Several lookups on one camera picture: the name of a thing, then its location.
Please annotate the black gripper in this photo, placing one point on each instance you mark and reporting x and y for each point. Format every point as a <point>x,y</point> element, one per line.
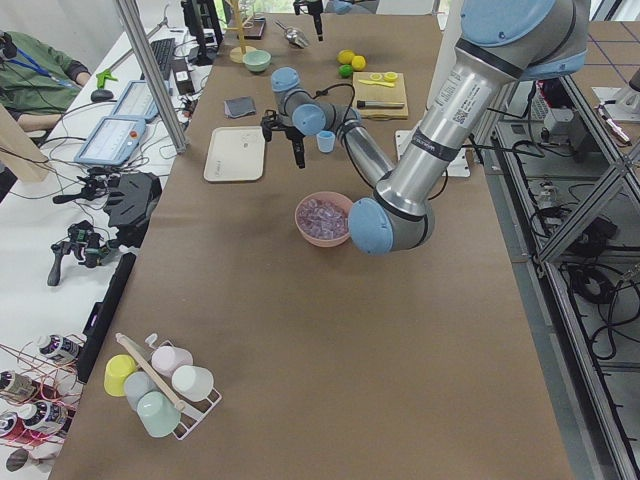
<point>296,134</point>
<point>316,13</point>

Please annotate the clear ice cubes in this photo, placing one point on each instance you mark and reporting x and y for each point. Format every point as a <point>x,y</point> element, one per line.
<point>322,219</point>

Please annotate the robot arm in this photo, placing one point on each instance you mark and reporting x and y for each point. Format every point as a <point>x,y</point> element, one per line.
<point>500,42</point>
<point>344,7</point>

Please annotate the light blue cup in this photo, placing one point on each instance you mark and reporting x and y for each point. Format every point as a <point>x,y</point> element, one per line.
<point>325,141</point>

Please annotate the metal ice scoop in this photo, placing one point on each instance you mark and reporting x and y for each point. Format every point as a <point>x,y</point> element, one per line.
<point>294,36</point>

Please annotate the pink cup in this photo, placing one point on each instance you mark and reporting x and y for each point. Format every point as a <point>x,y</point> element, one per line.
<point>166,359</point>

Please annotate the white cup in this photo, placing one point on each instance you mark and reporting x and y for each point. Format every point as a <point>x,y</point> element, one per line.
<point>193,382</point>

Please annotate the yellow cup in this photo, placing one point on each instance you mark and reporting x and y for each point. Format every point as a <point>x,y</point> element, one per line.
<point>117,370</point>

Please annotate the grey cup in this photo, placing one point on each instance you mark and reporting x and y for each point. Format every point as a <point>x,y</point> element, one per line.
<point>136,386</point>

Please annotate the white cup rack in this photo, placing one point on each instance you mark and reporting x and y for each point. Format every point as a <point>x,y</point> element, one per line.
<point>192,413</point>

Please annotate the mint cup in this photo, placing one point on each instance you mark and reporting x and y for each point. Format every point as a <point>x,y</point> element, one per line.
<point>157,414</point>

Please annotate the whole yellow lemon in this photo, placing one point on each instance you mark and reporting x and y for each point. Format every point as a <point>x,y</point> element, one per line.
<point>345,56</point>
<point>358,63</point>

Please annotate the green lime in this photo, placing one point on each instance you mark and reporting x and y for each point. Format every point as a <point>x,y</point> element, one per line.
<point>345,71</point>

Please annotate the cream rabbit tray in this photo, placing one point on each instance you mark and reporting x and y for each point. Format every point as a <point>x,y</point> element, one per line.
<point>235,154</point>

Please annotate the grey folded cloth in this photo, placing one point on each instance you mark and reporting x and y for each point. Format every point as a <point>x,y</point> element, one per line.
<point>239,107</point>

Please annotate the steel muddler black tip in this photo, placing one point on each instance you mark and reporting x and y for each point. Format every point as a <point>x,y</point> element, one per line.
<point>364,104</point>

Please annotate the mint green bowl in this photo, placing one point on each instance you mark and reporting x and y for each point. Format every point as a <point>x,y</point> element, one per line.
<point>257,61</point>

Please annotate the pink bowl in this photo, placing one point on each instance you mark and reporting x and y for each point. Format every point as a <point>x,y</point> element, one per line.
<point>340,200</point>

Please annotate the wooden glass stand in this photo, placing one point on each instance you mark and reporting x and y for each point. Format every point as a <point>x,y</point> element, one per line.
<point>237,53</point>

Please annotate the wooden cutting board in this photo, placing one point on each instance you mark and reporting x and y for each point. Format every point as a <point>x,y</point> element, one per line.
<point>378,93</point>

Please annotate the yellow plastic knife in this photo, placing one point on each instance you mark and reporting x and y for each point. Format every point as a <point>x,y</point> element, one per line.
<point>376,83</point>

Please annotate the black keyboard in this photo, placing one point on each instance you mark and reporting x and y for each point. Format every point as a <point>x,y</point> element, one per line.
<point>163,50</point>

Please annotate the teach pendant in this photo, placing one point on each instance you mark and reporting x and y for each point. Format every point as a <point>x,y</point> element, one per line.
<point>136,100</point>
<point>112,141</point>

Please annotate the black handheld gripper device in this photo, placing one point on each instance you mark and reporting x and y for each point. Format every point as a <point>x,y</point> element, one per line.
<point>85,244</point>

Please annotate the seated person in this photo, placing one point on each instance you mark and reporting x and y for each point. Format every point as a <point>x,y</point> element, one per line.
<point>38,82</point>

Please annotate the aluminium frame post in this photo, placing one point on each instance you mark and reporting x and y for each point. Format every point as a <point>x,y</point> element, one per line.
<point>127,11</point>

